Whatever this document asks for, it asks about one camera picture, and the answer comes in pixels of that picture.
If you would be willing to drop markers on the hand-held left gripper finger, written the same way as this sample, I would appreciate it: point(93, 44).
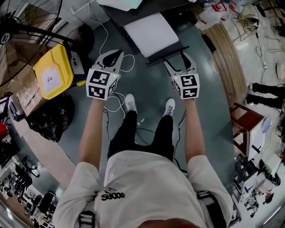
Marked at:
point(101, 58)
point(119, 65)

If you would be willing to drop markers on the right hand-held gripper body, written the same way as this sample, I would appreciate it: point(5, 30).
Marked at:
point(188, 86)

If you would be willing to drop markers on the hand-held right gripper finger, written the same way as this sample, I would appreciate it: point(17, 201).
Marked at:
point(191, 64)
point(172, 70)

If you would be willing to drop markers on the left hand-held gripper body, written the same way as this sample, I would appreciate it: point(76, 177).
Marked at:
point(99, 85)

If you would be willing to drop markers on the person's left forearm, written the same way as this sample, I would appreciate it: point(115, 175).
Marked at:
point(91, 133)

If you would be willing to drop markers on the person's right forearm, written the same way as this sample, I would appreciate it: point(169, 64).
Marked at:
point(194, 133)

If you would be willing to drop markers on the person's right white shoe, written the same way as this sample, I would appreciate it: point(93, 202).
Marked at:
point(169, 107)

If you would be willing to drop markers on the person's white shoe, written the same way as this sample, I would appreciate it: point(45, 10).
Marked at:
point(169, 107)
point(131, 103)

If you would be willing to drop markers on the black rectangular pad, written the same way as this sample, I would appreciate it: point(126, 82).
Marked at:
point(208, 43)

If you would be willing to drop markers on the long wooden slatted board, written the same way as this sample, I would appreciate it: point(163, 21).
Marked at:
point(227, 62)

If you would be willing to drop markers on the person's left white shoe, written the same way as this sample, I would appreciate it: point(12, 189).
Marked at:
point(131, 103)

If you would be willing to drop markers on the clear water jug red cap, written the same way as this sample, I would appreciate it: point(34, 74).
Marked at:
point(219, 10)
point(203, 19)

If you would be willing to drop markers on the black bin with yellow lid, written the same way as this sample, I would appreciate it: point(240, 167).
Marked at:
point(53, 71)

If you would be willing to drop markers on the small white scrap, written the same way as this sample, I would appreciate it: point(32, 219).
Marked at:
point(140, 121)

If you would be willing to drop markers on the black garbage bag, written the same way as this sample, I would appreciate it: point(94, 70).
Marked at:
point(51, 118)

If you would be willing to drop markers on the person's black trousers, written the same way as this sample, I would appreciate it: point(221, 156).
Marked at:
point(124, 138)

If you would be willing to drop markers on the wooden table with white board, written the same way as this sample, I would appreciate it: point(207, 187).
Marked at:
point(247, 120)

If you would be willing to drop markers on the labelled brown cardboard box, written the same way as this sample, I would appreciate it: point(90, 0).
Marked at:
point(29, 95)

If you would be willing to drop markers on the white power strip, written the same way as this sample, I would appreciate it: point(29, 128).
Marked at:
point(265, 66)

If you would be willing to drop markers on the pale blue round lid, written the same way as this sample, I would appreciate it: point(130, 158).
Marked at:
point(266, 125)

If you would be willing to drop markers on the small black tool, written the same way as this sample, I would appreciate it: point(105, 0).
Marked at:
point(256, 148)

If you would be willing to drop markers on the red round object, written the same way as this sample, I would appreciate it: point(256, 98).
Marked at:
point(3, 129)

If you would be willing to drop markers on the person's white t-shirt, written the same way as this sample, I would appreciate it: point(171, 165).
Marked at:
point(144, 189)

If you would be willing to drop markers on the large black pedestal fan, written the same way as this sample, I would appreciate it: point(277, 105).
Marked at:
point(26, 29)

